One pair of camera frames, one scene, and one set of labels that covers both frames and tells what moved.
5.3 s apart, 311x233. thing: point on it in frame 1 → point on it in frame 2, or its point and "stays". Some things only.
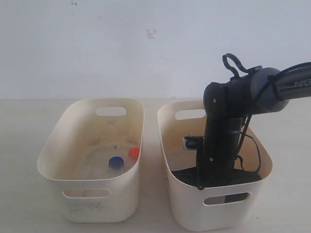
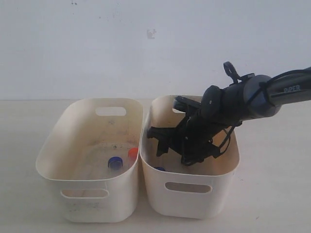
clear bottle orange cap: [133, 155] stays
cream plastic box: [233, 206] → [201, 190]
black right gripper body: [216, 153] → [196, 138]
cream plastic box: [94, 148] stays
